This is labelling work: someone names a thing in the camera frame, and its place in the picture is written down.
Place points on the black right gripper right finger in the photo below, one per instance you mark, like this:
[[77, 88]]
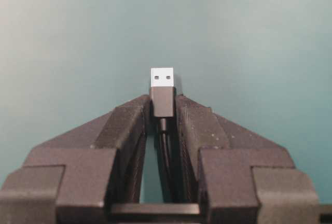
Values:
[[238, 176]]

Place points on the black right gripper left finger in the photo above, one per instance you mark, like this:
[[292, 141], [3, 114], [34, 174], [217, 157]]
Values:
[[76, 176]]

